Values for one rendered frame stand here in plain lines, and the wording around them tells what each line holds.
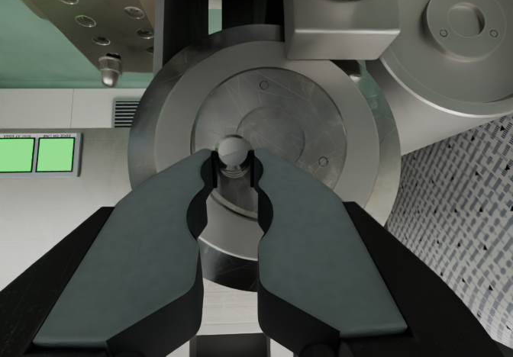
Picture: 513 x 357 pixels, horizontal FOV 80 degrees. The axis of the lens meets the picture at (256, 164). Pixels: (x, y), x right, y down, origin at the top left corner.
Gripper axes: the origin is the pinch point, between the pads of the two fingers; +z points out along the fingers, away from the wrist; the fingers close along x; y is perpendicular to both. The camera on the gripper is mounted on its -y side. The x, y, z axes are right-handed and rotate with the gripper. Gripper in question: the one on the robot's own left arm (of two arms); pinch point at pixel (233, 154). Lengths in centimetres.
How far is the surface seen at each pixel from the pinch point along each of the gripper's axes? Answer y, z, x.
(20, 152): 16.6, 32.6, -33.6
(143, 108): -0.1, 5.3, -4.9
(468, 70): -1.7, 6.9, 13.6
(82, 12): -2.8, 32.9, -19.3
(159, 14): -4.4, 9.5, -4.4
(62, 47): 35, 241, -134
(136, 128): 0.8, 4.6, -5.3
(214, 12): 9, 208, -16
